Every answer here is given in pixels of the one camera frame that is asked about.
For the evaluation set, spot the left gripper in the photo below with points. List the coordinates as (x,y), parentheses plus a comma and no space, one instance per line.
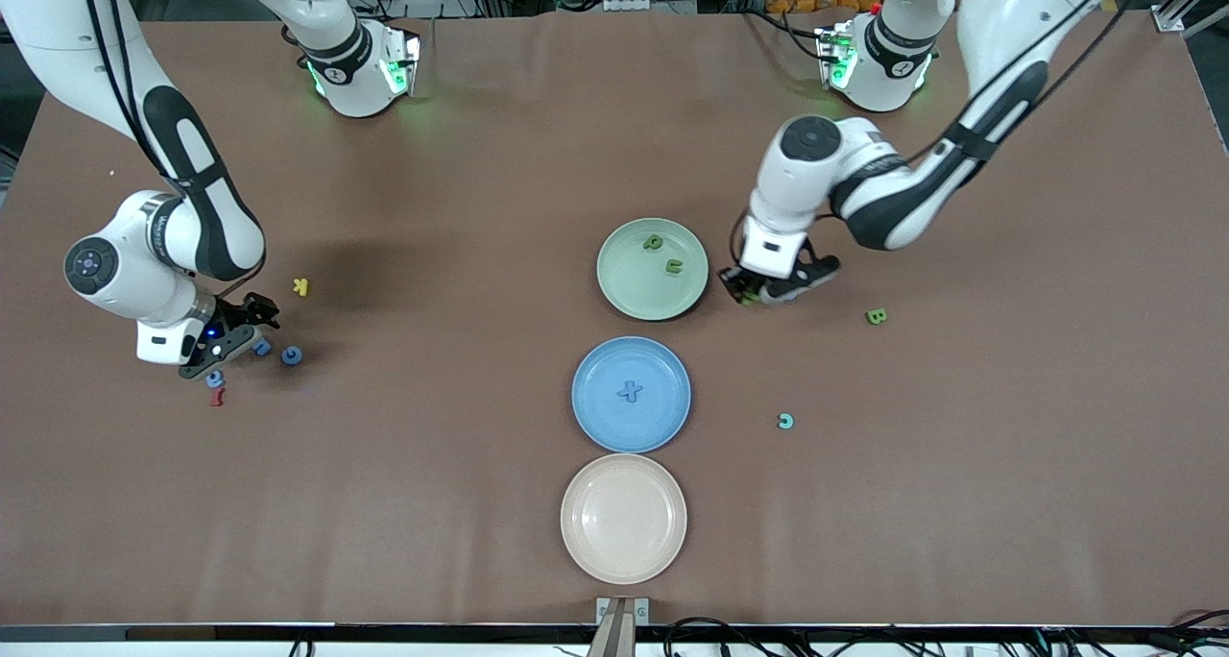
(737,280)

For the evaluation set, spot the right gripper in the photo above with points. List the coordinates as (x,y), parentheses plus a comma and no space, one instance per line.
(252,310)

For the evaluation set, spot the blue letter X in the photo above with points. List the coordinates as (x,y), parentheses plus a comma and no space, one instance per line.
(630,391)

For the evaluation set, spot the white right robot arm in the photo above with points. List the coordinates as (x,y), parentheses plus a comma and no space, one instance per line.
(125,263)

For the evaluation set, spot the blue letter G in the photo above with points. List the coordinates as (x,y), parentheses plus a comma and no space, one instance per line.
(286,357)

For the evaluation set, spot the pale green plate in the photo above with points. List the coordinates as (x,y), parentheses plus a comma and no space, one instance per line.
(634,287)

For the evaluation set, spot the green letter B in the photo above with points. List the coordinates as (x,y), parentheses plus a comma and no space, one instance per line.
(876,316)

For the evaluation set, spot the blue plate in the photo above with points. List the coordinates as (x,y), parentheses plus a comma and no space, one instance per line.
(605,426)

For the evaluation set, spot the brown table cover sheet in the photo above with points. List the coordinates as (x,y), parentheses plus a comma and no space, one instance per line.
(480,206)

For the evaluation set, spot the beige plate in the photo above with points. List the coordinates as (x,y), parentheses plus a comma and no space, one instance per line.
(624,518)

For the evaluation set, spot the long white power strip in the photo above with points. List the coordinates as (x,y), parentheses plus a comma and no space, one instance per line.
(653,4)

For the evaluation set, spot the metal table bracket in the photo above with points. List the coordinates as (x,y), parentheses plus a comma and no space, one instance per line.
(622,628)

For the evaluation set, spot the silver aluminium frame bar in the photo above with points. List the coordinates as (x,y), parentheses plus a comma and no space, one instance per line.
(1191,4)

